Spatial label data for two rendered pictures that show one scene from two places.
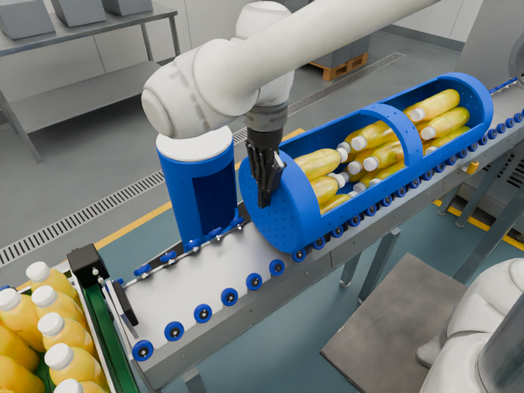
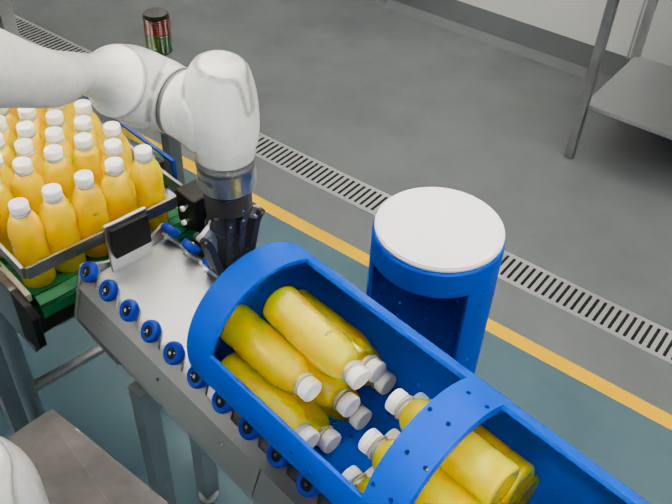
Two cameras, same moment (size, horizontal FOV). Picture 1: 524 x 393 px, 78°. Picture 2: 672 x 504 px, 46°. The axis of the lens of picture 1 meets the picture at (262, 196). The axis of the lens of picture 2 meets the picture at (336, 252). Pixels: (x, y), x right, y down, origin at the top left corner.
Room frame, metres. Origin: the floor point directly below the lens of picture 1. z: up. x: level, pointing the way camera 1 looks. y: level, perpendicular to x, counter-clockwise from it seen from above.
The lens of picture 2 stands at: (0.57, -0.98, 2.09)
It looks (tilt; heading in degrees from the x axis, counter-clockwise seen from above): 41 degrees down; 80
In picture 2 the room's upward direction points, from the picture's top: 3 degrees clockwise
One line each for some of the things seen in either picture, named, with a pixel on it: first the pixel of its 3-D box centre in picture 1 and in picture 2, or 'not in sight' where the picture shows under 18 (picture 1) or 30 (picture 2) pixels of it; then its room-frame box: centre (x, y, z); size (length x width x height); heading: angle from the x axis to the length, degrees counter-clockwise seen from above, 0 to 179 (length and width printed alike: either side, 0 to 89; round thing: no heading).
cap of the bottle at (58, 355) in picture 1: (58, 355); (52, 192); (0.22, 0.37, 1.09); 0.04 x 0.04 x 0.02
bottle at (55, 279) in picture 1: (58, 294); (148, 189); (0.40, 0.49, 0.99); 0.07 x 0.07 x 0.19
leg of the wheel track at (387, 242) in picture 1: (376, 270); not in sight; (0.92, -0.57, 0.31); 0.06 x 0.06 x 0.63; 35
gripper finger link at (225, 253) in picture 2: (267, 169); (224, 245); (0.56, -0.01, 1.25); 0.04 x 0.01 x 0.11; 125
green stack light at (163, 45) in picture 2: not in sight; (158, 41); (0.44, 0.84, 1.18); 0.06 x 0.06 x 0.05
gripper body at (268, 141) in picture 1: (264, 141); (228, 209); (0.58, -0.01, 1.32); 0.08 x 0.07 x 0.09; 35
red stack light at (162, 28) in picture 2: not in sight; (156, 24); (0.44, 0.84, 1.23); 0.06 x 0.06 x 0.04
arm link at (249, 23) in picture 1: (260, 55); (214, 105); (0.57, 0.00, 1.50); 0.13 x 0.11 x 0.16; 140
